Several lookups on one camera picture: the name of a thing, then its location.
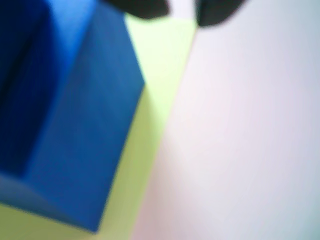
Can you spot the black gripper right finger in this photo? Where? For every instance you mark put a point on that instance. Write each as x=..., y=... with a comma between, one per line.
x=215, y=12

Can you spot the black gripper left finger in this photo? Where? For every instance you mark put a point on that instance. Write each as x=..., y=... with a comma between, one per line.
x=145, y=8

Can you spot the large blue cube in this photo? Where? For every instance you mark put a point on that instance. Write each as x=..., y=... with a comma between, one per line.
x=82, y=125

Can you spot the green paper square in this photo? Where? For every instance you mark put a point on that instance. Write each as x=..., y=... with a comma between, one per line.
x=155, y=75

